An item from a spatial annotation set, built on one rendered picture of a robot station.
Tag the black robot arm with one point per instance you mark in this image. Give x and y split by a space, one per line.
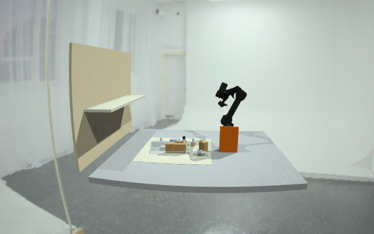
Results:
240 95

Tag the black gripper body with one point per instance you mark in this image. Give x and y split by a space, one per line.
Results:
221 103

